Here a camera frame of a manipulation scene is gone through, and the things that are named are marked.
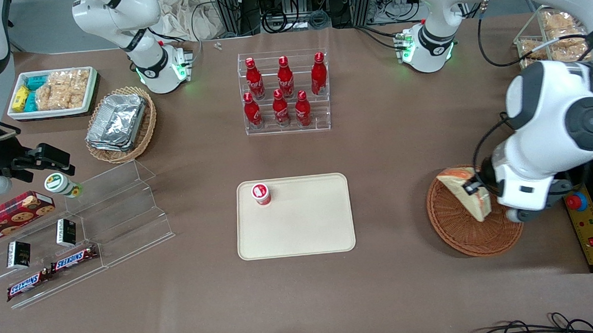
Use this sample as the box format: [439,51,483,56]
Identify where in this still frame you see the round brown wicker basket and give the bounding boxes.
[425,166,526,260]

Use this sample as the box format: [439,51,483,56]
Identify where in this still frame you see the clear fried snack bag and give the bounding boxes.
[518,39,549,60]
[547,25,589,47]
[542,10,575,31]
[551,42,593,63]

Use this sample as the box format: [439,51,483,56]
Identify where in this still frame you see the triangular sandwich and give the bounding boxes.
[435,165,493,226]

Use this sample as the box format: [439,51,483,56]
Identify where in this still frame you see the red tartan cookie box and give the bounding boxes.
[0,189,58,248]

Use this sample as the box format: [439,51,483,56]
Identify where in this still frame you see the red cola bottle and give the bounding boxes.
[309,51,329,97]
[244,57,266,101]
[271,89,291,128]
[275,55,296,99]
[243,92,265,131]
[293,90,313,129]

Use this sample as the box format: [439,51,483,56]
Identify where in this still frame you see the oval tan wicker basket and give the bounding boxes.
[82,84,160,166]

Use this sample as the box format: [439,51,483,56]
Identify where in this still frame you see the beige plastic tray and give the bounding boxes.
[234,172,358,262]

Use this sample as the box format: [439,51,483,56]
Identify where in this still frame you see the clear acrylic bottle rack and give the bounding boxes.
[236,48,332,137]

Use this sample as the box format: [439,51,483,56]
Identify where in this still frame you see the Snickers chocolate bar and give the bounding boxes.
[49,243,101,275]
[5,268,56,303]

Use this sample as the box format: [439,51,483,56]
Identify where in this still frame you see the clear rice cracker bag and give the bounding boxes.
[46,68,92,94]
[34,84,86,112]

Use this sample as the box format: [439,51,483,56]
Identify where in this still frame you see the beige crumpled cloth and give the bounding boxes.
[156,0,223,44]

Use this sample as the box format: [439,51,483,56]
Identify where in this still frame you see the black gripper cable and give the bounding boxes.
[470,111,514,180]

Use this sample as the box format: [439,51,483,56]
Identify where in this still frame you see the yellow snack packet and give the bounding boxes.
[11,85,32,110]

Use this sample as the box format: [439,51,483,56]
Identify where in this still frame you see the teal snack packet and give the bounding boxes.
[24,75,50,92]
[22,91,40,114]

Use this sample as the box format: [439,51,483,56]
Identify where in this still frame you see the aluminium frame post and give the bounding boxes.
[327,0,377,29]
[209,0,264,39]

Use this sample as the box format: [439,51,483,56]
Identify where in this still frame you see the stacked aluminium foil trays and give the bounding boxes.
[84,92,149,154]

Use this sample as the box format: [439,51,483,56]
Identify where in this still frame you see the red-lidded white cup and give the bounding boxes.
[250,182,273,207]

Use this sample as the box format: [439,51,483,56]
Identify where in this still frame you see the black base cables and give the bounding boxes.
[146,0,204,70]
[354,23,406,53]

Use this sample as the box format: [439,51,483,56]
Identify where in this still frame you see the black floor cable bundle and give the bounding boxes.
[470,310,593,333]

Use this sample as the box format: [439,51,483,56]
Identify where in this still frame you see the clear acrylic stepped shelf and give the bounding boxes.
[0,158,179,311]

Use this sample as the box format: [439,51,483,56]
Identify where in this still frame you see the white rectangular snack bin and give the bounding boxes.
[5,66,101,122]

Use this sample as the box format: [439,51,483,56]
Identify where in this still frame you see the green-lidded white cup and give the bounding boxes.
[43,172,84,201]

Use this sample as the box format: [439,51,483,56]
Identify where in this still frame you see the clear bin of snack bags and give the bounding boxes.
[511,2,593,72]

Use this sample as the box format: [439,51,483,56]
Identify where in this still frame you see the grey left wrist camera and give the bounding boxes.
[504,176,576,225]

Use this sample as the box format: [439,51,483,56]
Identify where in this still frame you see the coiled black cable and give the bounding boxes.
[261,7,302,35]

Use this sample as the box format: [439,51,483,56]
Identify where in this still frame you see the small black carton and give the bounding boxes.
[54,217,79,248]
[5,239,33,271]

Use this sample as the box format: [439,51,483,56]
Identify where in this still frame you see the long black arm cable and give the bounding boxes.
[476,0,593,70]

